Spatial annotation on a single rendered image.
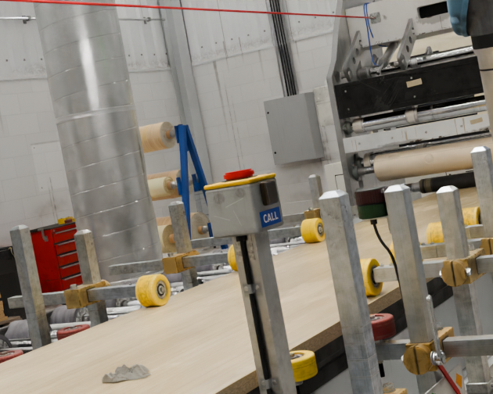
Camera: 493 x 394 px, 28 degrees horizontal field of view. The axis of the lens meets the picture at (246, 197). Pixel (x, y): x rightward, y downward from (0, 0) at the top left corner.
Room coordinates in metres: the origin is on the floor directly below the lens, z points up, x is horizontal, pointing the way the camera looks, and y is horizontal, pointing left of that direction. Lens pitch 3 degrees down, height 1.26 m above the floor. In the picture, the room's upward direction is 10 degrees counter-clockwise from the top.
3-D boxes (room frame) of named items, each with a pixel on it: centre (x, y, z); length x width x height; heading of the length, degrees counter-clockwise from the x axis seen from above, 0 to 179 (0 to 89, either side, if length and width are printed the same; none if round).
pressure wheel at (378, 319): (1.79, -0.19, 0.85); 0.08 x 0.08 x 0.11
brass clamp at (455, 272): (1.93, -0.40, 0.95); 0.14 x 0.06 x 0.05; 149
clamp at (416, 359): (1.72, -0.27, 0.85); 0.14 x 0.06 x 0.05; 149
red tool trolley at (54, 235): (10.09, 2.00, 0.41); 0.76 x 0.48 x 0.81; 152
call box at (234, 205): (1.27, 0.00, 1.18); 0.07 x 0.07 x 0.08; 59
